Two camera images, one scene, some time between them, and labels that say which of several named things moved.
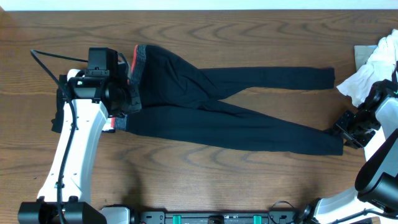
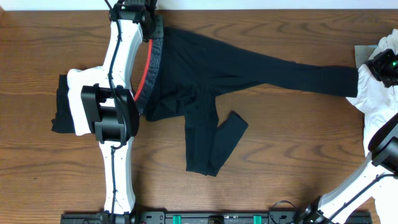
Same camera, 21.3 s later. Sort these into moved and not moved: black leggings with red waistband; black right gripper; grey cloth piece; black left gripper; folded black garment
Moved: black leggings with red waistband; black right gripper; black left gripper
Not moved: folded black garment; grey cloth piece
